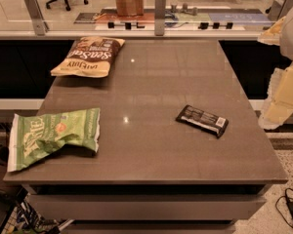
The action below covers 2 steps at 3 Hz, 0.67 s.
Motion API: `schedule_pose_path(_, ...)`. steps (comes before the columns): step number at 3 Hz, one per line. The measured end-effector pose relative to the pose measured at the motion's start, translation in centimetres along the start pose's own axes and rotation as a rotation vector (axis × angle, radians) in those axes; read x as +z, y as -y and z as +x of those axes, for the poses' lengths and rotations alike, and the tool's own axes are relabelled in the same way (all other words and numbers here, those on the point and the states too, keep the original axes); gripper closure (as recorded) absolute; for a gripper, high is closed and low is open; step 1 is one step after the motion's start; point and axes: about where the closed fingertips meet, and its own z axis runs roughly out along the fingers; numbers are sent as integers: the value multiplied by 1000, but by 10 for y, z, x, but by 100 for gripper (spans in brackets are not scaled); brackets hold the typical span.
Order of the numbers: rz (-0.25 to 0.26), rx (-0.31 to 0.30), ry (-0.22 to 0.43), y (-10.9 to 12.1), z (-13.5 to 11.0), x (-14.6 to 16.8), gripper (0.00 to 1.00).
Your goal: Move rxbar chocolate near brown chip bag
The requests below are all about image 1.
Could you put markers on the middle metal glass post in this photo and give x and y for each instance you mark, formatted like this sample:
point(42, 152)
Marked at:
point(159, 17)

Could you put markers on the wire basket with items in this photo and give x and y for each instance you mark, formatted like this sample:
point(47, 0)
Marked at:
point(21, 218)

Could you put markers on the black rxbar chocolate bar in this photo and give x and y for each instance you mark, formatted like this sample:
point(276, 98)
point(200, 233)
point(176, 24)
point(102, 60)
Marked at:
point(203, 120)

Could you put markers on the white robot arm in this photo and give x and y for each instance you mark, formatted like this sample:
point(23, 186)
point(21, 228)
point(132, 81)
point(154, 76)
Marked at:
point(286, 41)

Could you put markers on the green chip bag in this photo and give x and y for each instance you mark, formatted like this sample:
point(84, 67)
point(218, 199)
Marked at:
point(36, 137)

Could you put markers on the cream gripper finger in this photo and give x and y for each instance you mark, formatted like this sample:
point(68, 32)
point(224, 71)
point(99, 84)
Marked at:
point(278, 106)
point(272, 35)

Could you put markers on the table drawer front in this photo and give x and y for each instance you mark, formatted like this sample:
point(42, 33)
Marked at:
point(147, 207)

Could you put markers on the metal glass post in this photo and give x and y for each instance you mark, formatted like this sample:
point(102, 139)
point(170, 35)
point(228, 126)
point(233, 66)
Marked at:
point(40, 26)
point(159, 17)
point(285, 6)

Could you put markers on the right metal glass post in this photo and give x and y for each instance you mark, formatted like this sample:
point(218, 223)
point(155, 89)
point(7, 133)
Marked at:
point(285, 6)

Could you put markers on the left metal glass post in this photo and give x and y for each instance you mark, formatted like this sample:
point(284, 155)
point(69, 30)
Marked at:
point(40, 26)

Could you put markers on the brown sea salt chip bag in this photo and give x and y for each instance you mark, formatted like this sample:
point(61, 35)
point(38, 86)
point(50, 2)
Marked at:
point(90, 56)

